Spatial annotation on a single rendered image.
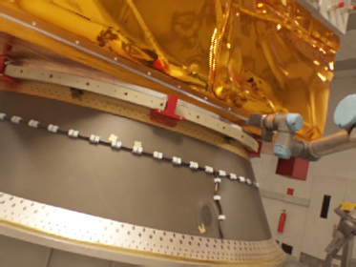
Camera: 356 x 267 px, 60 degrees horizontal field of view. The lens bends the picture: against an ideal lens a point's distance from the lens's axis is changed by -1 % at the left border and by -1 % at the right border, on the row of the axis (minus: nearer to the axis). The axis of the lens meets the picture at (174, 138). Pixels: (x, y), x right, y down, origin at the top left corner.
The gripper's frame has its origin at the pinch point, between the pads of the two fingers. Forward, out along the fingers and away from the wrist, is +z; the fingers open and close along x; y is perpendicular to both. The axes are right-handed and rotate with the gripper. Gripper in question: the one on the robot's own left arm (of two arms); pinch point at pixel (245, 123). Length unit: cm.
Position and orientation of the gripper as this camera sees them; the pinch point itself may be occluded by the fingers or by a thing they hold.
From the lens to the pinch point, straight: 162.4
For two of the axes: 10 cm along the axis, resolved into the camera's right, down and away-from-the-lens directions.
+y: 2.4, -9.6, 1.2
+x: -8.1, -2.7, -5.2
